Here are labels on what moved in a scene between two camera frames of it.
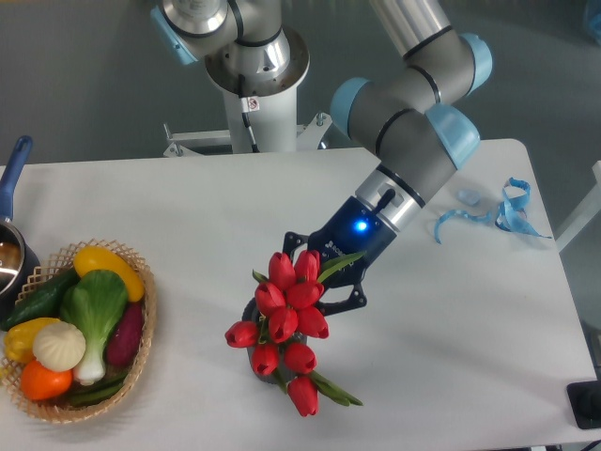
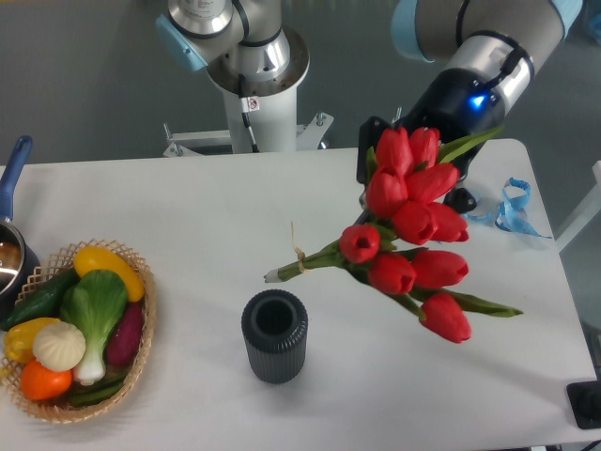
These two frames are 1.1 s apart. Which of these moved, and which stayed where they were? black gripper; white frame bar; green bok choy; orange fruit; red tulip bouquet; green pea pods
Moved: black gripper; red tulip bouquet
Stayed: orange fruit; green pea pods; green bok choy; white frame bar
